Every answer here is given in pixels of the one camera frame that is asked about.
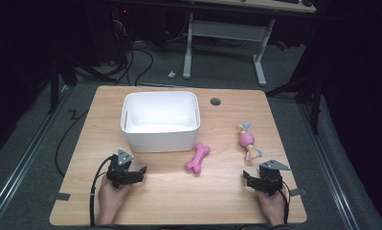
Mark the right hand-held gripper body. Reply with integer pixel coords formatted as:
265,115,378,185
258,159,291,196

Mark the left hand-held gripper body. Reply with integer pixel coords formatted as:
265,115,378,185
106,149,135,190

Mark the white plastic bin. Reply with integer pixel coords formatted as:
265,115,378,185
120,91,201,153

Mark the pink rope ball toy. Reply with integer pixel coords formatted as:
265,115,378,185
237,122,264,162

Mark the pink bone toy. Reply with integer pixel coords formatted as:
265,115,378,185
185,143,212,175

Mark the person's right hand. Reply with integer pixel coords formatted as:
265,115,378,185
257,188,287,224

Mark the person's left hand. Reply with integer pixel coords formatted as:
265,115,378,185
97,176,132,224

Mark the grey tape strip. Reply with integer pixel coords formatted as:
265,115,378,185
47,192,72,202
289,187,307,197

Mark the dark metal stand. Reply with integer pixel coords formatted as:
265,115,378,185
47,47,116,116
264,63,325,136

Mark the black computer tower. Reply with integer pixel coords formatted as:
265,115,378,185
84,4,134,68

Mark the grey-legged wooden desk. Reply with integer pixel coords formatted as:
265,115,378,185
181,0,317,87

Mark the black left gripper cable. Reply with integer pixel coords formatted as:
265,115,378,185
89,155,115,228

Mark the metal floor rail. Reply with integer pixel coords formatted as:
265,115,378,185
0,85,72,224
297,103,361,230

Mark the black floor cable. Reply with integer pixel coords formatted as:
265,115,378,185
54,108,91,178

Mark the bundle of black cables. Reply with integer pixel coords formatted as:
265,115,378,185
113,18,155,87

